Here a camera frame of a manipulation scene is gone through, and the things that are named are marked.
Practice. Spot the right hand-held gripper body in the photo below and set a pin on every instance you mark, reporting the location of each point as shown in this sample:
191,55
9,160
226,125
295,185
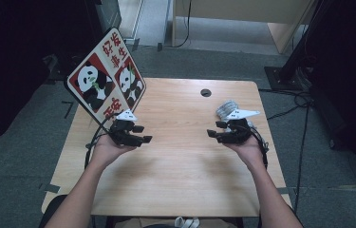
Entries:
239,131

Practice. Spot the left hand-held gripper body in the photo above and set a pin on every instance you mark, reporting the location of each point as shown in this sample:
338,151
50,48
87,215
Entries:
121,131

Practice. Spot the grey striped cloth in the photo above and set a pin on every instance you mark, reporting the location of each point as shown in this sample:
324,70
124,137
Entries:
226,107

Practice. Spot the panda print board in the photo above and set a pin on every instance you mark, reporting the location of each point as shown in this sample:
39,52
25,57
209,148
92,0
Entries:
103,79

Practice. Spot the person's right hand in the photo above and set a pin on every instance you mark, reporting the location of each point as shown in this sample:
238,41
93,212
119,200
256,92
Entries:
250,152

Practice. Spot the person's left hand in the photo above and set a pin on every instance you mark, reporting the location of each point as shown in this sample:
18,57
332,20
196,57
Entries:
106,150

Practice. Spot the dark round table grommet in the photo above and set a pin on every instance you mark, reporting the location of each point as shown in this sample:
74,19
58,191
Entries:
205,92

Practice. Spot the black angled floor tape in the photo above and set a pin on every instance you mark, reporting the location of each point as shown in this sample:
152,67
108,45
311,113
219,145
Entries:
68,109

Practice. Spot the black metal stand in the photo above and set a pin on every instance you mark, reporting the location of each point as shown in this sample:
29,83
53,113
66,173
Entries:
284,79

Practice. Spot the black table leg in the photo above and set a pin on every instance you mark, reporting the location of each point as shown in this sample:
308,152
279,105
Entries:
109,222
239,222

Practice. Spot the beige wooden furniture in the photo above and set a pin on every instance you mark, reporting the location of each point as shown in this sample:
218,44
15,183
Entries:
245,9

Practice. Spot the dark cabinet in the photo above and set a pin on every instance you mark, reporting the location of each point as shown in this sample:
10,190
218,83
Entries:
110,12

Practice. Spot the black stand base plate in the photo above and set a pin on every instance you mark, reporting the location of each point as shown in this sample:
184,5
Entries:
55,74

